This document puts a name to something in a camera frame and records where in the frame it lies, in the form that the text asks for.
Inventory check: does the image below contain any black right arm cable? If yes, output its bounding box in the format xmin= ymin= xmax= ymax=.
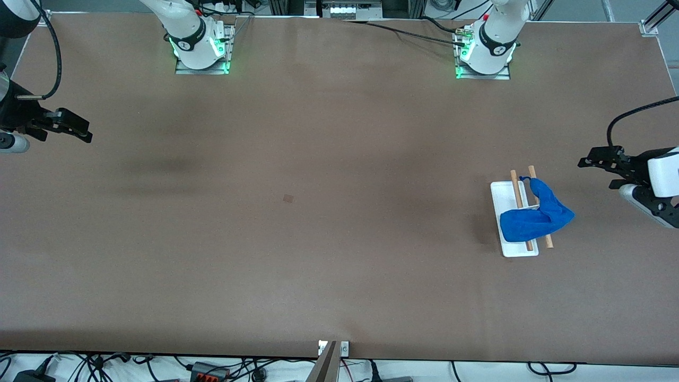
xmin=16 ymin=11 xmax=63 ymax=101

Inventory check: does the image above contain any white power strip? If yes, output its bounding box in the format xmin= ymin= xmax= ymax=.
xmin=323 ymin=0 xmax=368 ymax=20

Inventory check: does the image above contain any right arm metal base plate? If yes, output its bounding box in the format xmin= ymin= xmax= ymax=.
xmin=175 ymin=24 xmax=235 ymax=75

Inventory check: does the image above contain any brown camera post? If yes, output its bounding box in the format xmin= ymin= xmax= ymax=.
xmin=307 ymin=341 xmax=340 ymax=382

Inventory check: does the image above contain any looped black floor cable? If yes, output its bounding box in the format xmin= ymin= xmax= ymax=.
xmin=527 ymin=362 xmax=578 ymax=377

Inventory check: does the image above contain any black box with red connectors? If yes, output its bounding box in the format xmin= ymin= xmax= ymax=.
xmin=191 ymin=362 xmax=230 ymax=382

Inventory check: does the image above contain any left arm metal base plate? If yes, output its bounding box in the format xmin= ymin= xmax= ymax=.
xmin=454 ymin=27 xmax=511 ymax=81

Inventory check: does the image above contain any white rack with wooden bars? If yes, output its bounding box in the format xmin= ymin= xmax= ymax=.
xmin=490 ymin=165 xmax=554 ymax=258

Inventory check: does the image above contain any blue towel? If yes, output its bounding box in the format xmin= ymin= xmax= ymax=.
xmin=500 ymin=177 xmax=576 ymax=244

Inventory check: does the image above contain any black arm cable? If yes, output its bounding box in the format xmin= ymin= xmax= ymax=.
xmin=607 ymin=97 xmax=679 ymax=150
xmin=16 ymin=11 xmax=63 ymax=101

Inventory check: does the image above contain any long black table cable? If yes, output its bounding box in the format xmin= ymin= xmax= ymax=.
xmin=339 ymin=19 xmax=470 ymax=46

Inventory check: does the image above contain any black power adapter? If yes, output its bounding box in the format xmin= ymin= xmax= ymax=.
xmin=13 ymin=369 xmax=56 ymax=382

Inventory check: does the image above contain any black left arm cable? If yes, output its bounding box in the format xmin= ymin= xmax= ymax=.
xmin=607 ymin=97 xmax=679 ymax=150

